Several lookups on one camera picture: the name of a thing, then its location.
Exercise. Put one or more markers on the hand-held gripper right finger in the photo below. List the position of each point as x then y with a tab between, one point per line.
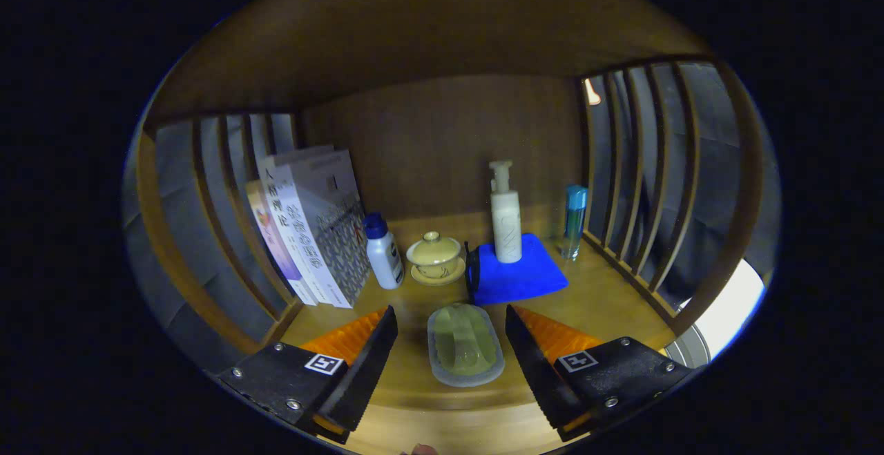
535	369

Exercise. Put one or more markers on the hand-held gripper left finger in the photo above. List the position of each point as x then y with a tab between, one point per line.
366	369

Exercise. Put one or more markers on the grey soap dish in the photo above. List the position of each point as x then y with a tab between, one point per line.
466	381

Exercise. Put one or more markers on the green soap bar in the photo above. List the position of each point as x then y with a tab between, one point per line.
463	344

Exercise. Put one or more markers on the wooden drawer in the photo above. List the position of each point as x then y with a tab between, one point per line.
469	433

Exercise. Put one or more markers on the wooden countertop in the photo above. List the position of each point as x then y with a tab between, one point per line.
594	303

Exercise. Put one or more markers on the wooden cabinet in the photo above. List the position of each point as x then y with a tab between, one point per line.
442	144

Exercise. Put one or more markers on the blue folded cloth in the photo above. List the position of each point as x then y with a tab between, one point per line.
525	280

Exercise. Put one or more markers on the white bottle blue cap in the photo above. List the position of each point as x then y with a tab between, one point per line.
385	258

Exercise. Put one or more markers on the white patterned cover book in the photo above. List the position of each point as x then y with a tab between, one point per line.
338	241

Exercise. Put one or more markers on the yellow lidded teacup with saucer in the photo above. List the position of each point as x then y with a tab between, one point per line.
434	255

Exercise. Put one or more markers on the white pump bottle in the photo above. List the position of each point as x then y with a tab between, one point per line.
506	224

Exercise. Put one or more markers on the clear bottle blue cap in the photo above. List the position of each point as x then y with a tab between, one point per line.
573	224

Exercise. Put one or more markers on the purple spine book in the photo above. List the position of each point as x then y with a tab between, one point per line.
276	248

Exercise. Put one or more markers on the white grey appliance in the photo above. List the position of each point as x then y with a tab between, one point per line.
732	310

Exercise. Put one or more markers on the black backdrop cloth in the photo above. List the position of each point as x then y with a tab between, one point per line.
176	192

